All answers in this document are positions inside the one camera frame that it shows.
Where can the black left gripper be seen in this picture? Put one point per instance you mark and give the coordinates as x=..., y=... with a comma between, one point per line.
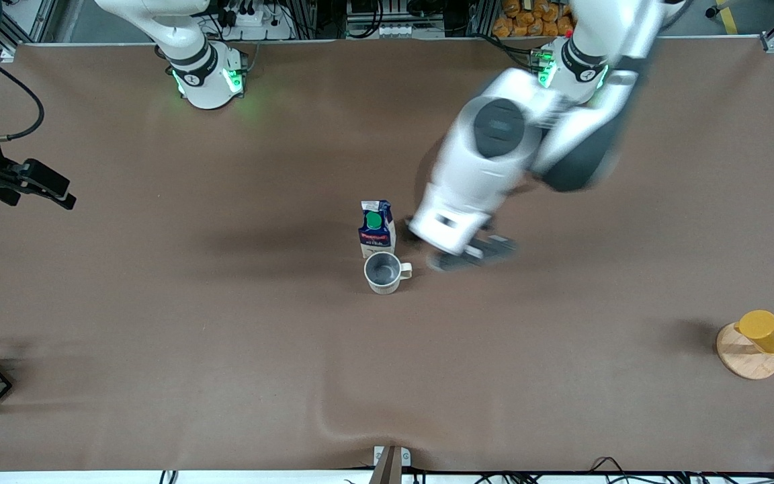
x=447, y=262

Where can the blue milk carton green cap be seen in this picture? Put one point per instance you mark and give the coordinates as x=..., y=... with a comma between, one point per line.
x=377, y=228

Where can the cream ceramic mug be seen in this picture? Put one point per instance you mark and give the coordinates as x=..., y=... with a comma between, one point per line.
x=385, y=272

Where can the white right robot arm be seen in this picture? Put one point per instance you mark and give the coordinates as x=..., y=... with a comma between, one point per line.
x=199, y=60

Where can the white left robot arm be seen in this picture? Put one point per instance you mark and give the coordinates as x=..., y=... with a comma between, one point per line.
x=494, y=154

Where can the round wooden cup stand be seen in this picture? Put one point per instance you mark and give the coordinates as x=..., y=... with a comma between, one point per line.
x=743, y=359

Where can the yellow plastic cup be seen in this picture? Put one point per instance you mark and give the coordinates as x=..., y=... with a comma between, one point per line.
x=766, y=332

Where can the orange snack bag pile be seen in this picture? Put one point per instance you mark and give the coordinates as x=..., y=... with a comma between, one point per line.
x=535, y=19

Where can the white power strip black plugs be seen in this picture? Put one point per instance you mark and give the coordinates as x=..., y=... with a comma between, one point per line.
x=256, y=23

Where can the metal table bracket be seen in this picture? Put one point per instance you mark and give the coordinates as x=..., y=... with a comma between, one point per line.
x=392, y=462

